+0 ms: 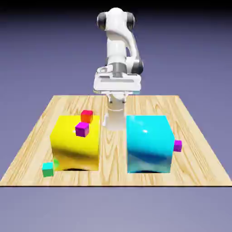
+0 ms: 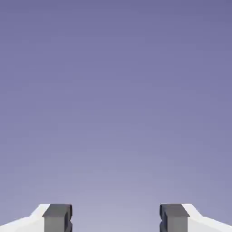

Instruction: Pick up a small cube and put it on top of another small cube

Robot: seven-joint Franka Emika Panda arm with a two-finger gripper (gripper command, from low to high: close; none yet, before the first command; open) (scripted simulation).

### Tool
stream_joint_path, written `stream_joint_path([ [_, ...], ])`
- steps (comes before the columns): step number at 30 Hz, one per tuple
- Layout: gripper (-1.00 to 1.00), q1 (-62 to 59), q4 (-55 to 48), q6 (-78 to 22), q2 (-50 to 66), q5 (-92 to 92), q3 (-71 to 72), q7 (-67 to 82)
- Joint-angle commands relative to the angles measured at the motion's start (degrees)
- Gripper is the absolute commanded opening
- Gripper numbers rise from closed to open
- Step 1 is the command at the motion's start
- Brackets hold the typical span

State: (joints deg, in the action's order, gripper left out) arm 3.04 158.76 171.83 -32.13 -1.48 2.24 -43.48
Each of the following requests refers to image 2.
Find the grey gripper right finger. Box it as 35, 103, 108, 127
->
159, 203, 232, 232

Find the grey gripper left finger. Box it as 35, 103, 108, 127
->
0, 203, 73, 232

